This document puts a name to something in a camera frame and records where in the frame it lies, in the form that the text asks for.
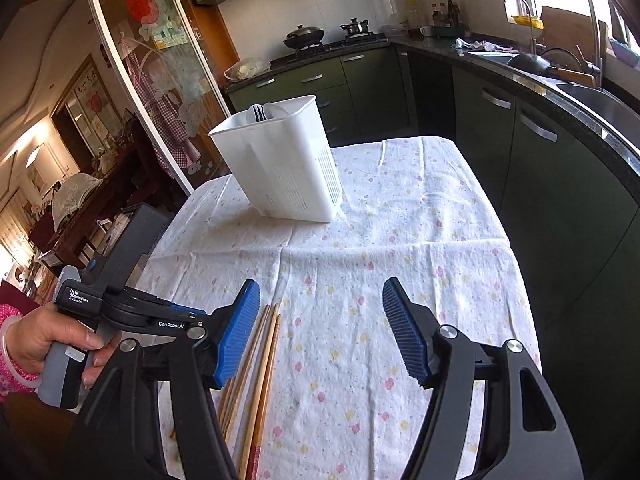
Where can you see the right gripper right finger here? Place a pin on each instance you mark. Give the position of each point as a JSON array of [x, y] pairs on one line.
[[524, 434]]

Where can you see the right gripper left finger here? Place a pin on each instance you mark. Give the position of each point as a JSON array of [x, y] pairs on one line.
[[117, 432]]

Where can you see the pink dotted sleeve forearm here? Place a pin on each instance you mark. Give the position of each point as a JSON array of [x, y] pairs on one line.
[[13, 378]]

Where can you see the green kitchen cabinets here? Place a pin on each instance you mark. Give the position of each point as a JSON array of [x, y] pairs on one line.
[[567, 194]]

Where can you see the steel kitchen sink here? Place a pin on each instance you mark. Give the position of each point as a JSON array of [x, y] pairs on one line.
[[614, 120]]

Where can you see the person's left hand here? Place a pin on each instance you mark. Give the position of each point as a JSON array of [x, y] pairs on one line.
[[28, 341]]

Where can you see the dark wooden dining table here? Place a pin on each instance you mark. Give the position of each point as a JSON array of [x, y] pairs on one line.
[[65, 233]]

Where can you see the checked pink apron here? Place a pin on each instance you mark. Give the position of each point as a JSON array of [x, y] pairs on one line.
[[164, 115]]

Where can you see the floral white tablecloth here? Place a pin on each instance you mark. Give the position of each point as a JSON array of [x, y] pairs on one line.
[[342, 405]]

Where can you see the white plastic utensil holder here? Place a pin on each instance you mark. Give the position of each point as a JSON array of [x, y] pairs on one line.
[[284, 166]]

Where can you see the glass sliding door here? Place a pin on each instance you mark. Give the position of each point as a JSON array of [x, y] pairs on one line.
[[172, 53]]

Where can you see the white spoon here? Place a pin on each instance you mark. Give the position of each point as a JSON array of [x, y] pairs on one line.
[[274, 111]]

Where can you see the plastic bag on counter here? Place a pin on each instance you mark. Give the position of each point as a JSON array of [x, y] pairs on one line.
[[246, 69]]

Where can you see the black wok with lid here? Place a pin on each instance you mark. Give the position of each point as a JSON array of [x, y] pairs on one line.
[[303, 37]]

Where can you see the gas stove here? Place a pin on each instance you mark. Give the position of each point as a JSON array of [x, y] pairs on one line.
[[358, 40]]

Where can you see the small steel pot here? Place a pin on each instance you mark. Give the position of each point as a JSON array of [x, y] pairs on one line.
[[356, 28]]

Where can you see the black pan in sink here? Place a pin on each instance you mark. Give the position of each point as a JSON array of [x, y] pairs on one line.
[[537, 65]]

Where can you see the small chrome faucet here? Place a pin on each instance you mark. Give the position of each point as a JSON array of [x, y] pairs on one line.
[[526, 19]]

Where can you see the crumpled dish cloth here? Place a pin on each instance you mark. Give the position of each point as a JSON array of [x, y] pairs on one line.
[[482, 46]]

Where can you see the wooden cutting board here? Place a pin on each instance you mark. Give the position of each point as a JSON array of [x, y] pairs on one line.
[[567, 29]]

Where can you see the condiment bottles tray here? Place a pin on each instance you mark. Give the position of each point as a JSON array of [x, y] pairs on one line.
[[447, 20]]

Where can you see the chrome tall faucet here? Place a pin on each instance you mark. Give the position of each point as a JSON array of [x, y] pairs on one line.
[[598, 55]]

